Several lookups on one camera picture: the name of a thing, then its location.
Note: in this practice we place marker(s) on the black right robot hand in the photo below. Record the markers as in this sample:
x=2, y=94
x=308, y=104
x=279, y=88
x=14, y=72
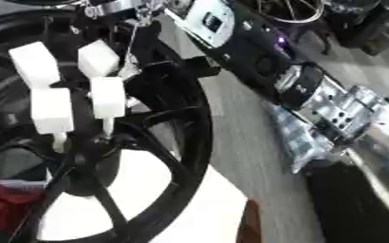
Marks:
x=256, y=52

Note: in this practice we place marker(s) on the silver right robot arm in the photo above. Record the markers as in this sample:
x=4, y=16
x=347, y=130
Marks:
x=336, y=110

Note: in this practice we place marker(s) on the red fabric bag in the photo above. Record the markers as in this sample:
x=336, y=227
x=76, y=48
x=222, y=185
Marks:
x=7, y=205

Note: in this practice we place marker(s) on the black spoked wheel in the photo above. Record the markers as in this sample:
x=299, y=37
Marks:
x=199, y=126

